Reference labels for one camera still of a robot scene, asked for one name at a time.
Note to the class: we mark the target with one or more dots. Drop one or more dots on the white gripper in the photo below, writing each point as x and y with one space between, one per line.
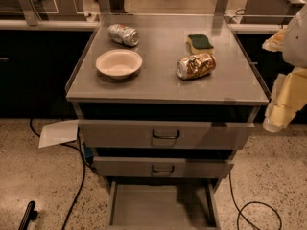
296 45

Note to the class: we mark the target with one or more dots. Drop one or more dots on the yellow green sponge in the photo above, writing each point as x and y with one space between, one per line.
199 43

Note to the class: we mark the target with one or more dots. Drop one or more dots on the bottom open grey drawer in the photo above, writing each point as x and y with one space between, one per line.
168 206

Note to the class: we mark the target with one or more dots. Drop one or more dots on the black handle object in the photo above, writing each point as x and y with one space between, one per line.
30 214

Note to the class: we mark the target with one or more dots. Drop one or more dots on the silver green soda can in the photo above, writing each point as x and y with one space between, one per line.
123 35

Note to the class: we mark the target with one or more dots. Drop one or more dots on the grey metal drawer cabinet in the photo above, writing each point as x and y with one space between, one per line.
231 93

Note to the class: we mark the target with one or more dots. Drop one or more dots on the white paper bowl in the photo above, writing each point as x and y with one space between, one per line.
118 64

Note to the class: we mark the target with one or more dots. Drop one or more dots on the white paper sheet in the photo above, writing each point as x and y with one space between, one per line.
58 133

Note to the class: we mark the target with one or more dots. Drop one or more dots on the top grey drawer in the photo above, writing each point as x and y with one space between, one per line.
164 134

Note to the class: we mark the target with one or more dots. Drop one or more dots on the middle grey drawer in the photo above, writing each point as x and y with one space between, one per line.
161 167

